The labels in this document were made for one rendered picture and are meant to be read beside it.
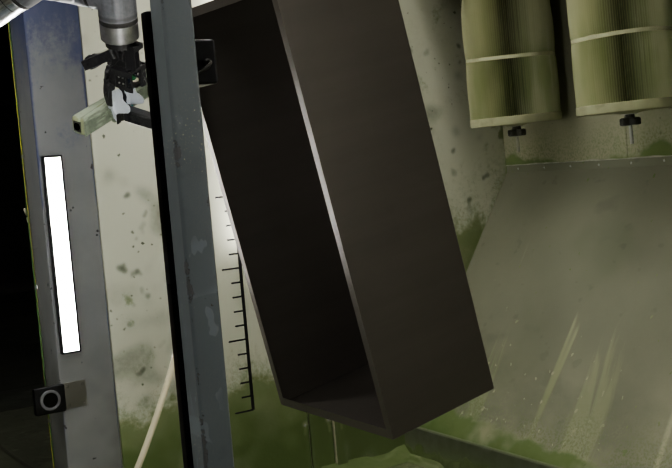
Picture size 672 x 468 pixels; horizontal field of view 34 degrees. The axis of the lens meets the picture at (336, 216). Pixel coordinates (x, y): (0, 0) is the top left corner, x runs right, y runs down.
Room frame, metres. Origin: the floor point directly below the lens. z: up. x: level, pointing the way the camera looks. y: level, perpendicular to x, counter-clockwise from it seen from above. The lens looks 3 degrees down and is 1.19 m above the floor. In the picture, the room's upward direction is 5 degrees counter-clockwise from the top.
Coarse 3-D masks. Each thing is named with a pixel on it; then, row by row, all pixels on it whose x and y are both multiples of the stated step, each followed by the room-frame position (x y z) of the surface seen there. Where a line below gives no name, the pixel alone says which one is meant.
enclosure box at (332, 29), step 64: (256, 0) 3.33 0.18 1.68; (320, 0) 2.74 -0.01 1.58; (384, 0) 2.84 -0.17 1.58; (256, 64) 3.32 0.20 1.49; (320, 64) 2.73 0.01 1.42; (384, 64) 2.83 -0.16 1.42; (256, 128) 3.31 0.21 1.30; (320, 128) 2.73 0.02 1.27; (384, 128) 2.83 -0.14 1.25; (256, 192) 3.30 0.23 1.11; (320, 192) 3.42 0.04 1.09; (384, 192) 2.82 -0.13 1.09; (256, 256) 3.29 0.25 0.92; (320, 256) 3.41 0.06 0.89; (384, 256) 2.81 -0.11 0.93; (448, 256) 2.92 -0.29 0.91; (320, 320) 3.40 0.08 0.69; (384, 320) 2.81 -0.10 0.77; (448, 320) 2.91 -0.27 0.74; (320, 384) 3.39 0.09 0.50; (384, 384) 2.80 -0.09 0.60; (448, 384) 2.90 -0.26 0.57
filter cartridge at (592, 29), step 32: (576, 0) 3.49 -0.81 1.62; (608, 0) 3.41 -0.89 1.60; (640, 0) 3.40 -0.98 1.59; (576, 32) 3.51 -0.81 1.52; (608, 32) 3.41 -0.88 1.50; (640, 32) 3.40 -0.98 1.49; (576, 64) 3.53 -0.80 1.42; (608, 64) 3.43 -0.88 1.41; (640, 64) 3.41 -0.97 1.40; (576, 96) 3.56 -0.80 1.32; (608, 96) 3.43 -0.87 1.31; (640, 96) 3.39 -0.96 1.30
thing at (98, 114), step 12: (144, 96) 2.81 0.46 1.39; (96, 108) 2.67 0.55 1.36; (108, 108) 2.68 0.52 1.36; (132, 108) 2.70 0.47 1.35; (72, 120) 2.64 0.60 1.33; (84, 120) 2.62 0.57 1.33; (96, 120) 2.66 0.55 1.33; (108, 120) 2.70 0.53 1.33; (120, 120) 2.71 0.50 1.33; (132, 120) 2.69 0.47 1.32; (144, 120) 2.67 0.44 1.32; (84, 132) 2.64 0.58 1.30
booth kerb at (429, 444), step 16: (416, 432) 4.06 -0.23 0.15; (432, 432) 3.97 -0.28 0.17; (416, 448) 4.07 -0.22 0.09; (432, 448) 3.98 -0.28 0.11; (448, 448) 3.89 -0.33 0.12; (464, 448) 3.81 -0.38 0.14; (480, 448) 3.73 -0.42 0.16; (448, 464) 3.90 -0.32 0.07; (464, 464) 3.81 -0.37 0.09; (480, 464) 3.74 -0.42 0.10; (496, 464) 3.66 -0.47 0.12; (512, 464) 3.59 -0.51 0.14; (528, 464) 3.52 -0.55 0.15; (544, 464) 3.45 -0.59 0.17
